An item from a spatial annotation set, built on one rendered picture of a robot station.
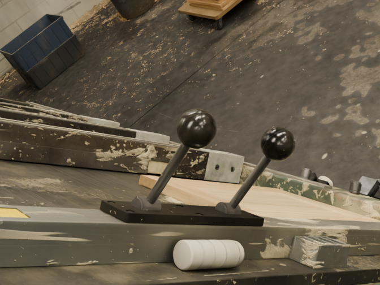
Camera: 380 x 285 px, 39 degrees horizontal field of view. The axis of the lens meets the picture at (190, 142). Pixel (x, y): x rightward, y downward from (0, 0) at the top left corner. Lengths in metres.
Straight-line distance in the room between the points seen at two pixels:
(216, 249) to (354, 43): 2.95
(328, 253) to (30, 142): 0.60
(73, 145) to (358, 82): 2.23
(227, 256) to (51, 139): 0.58
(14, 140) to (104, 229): 0.56
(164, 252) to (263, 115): 2.64
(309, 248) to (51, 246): 0.33
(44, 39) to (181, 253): 4.76
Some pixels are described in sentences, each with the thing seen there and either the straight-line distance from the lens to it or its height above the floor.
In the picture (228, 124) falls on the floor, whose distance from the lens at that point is 3.23.
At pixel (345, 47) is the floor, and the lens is 3.44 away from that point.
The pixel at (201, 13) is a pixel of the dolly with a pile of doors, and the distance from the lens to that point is 4.45.
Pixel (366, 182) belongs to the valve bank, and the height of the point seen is 0.76.
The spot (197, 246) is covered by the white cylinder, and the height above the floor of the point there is 1.41.
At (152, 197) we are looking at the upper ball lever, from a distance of 0.54.
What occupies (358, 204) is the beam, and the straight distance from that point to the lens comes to 1.20.
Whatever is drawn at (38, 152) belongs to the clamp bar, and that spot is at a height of 1.33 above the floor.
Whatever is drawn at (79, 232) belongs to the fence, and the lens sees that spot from 0.49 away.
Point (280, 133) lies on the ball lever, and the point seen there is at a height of 1.42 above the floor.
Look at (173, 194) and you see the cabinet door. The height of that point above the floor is 1.20.
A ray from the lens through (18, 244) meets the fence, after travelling 0.47.
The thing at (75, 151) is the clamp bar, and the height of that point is 1.28.
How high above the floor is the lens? 1.77
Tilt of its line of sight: 33 degrees down
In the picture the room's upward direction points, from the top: 32 degrees counter-clockwise
